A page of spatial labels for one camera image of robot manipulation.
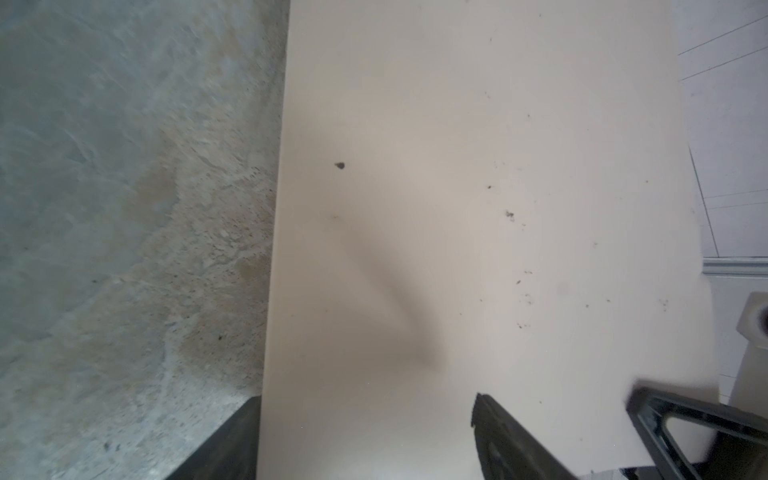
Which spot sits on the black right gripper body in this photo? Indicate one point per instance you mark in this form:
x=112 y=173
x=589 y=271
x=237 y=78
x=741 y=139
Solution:
x=688 y=438

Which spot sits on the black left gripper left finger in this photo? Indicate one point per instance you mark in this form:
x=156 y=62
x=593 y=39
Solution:
x=231 y=452

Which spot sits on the beige cardboard folder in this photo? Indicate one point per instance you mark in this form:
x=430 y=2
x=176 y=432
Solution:
x=478 y=197

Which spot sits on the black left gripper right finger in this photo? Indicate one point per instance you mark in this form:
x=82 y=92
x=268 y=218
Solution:
x=506 y=450

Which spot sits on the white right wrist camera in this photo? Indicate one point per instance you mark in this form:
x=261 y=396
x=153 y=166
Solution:
x=752 y=324

